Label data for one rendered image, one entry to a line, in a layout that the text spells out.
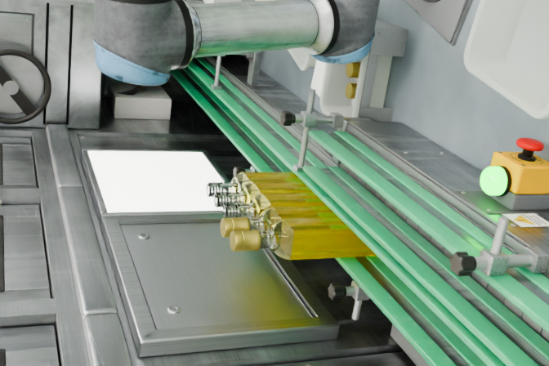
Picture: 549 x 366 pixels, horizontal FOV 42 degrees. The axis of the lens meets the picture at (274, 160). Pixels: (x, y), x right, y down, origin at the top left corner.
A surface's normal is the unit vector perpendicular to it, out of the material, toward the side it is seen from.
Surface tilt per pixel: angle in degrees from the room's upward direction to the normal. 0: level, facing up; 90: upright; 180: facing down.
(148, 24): 100
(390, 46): 90
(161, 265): 91
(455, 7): 3
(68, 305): 90
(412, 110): 0
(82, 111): 90
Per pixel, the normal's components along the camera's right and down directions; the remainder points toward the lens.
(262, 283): 0.12, -0.94
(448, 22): -0.94, 0.04
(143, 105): 0.34, 0.34
